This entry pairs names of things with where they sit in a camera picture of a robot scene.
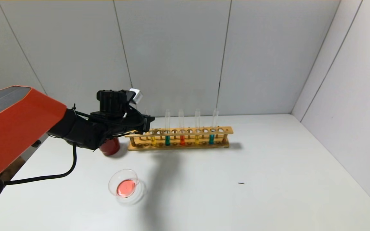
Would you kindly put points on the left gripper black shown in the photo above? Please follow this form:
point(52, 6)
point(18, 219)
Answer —
point(147, 124)

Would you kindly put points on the yellow pigment test tube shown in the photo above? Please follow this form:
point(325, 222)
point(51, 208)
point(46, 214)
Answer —
point(197, 140)
point(153, 141)

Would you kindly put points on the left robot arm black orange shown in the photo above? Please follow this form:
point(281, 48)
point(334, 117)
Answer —
point(14, 128)

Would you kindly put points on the teal pigment test tube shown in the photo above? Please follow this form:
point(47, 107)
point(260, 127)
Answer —
point(167, 141)
point(211, 139)

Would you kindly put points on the red pigment test tube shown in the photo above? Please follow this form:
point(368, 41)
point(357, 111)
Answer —
point(182, 140)

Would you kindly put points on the wooden test tube rack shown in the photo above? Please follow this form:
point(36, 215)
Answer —
point(188, 131)

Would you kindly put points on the dark red cup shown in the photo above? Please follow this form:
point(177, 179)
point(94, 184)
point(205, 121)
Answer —
point(111, 147)

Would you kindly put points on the clear glass beaker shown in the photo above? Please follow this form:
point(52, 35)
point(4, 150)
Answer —
point(125, 187)

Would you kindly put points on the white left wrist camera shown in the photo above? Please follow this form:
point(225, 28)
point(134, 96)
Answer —
point(136, 95)

